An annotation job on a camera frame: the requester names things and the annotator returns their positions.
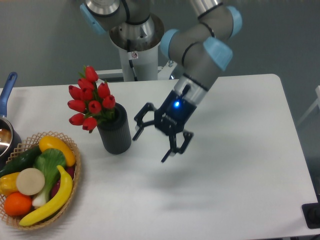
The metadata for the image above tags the red tulip bouquet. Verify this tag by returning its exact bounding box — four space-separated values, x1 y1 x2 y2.
67 65 116 133

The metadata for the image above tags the green bok choy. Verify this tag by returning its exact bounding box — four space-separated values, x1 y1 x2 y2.
32 148 66 209

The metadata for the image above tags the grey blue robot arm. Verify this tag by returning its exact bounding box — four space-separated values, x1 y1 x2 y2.
80 0 242 155

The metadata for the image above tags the blue handled saucepan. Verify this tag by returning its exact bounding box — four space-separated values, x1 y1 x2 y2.
0 72 22 170

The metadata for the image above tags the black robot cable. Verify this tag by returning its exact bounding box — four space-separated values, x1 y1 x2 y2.
126 39 139 82

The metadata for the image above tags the white frame at right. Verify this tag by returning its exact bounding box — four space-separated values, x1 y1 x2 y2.
297 85 320 126

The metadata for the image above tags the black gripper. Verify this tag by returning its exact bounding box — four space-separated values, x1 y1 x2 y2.
131 89 197 164

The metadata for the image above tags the beige round disc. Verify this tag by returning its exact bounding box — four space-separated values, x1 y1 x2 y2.
15 168 45 196

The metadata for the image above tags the woven wicker basket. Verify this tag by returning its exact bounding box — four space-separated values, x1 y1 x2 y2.
0 131 81 231

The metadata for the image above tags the yellow bell pepper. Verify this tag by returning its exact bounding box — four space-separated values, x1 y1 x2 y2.
0 172 20 196

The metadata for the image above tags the dark green cucumber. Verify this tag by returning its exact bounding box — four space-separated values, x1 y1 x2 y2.
0 145 42 177

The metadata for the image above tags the dark red vegetable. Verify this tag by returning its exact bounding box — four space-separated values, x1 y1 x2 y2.
50 166 75 199

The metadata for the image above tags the yellow banana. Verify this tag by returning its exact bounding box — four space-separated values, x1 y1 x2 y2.
19 165 73 227

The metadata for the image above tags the orange fruit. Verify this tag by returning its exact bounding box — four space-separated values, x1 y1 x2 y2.
3 192 32 217

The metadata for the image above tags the black device at edge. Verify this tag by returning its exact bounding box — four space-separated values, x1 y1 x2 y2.
301 202 320 229

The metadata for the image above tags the dark grey ribbed vase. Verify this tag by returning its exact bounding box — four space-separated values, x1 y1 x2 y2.
97 103 132 155

